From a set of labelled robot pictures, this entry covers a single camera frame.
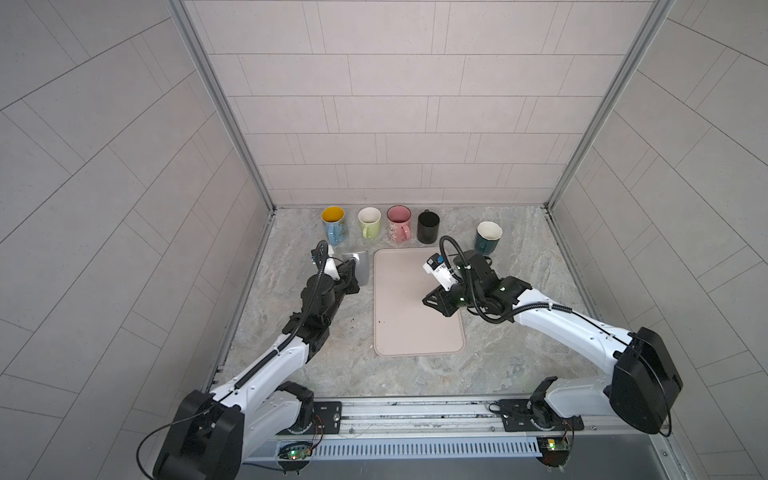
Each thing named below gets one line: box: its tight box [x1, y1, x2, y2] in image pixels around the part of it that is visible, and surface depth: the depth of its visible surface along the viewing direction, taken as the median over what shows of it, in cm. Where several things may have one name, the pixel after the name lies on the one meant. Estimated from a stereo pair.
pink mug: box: [386, 205, 412, 243], surface depth 103 cm
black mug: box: [417, 209, 440, 244], surface depth 104 cm
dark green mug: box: [475, 220, 503, 265], surface depth 100 cm
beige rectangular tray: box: [373, 247, 466, 357], surface depth 87 cm
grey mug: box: [350, 250, 369, 286], surface depth 87 cm
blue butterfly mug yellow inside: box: [321, 206, 348, 246], surface depth 102 cm
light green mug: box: [358, 206, 382, 241], surface depth 104 cm
